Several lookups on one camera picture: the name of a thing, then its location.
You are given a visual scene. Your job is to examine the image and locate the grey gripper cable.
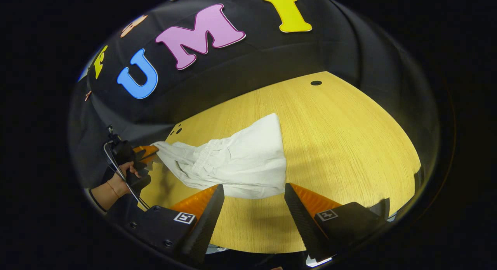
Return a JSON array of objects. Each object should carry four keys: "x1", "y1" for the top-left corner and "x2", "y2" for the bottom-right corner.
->
[{"x1": 103, "y1": 142, "x2": 151, "y2": 211}]

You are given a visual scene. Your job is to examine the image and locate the black backdrop cloth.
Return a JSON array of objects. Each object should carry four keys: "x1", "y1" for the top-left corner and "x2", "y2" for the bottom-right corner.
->
[{"x1": 69, "y1": 0, "x2": 442, "y2": 187}]

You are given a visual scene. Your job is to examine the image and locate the white jeans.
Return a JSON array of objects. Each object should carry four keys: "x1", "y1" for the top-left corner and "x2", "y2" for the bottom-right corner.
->
[{"x1": 151, "y1": 113, "x2": 288, "y2": 200}]

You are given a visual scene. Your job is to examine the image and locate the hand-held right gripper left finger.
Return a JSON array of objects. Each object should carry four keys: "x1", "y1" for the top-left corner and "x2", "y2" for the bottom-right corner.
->
[{"x1": 123, "y1": 184, "x2": 226, "y2": 267}]

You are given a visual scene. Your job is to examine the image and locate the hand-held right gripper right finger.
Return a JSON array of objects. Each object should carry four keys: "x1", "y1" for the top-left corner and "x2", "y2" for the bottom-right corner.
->
[{"x1": 284, "y1": 183, "x2": 389, "y2": 263}]

